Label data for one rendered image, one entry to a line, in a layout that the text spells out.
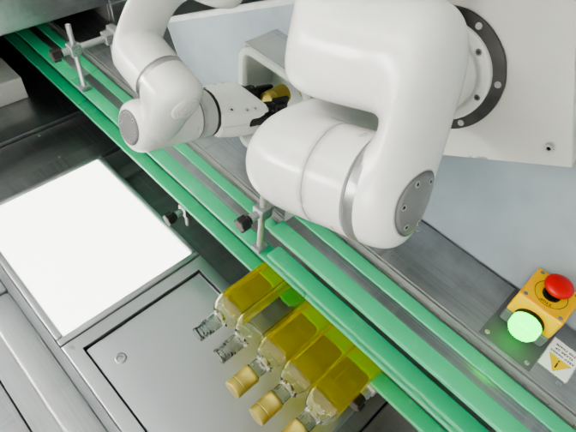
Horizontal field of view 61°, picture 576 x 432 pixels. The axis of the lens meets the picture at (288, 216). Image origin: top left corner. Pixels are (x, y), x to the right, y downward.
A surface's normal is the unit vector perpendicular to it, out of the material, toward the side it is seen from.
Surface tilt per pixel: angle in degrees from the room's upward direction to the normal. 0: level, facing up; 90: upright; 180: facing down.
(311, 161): 44
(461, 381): 90
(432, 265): 90
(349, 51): 20
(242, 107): 104
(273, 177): 16
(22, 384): 90
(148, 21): 85
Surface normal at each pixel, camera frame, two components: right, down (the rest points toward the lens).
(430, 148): 0.72, 0.33
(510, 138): -0.66, 0.51
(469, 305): 0.09, -0.65
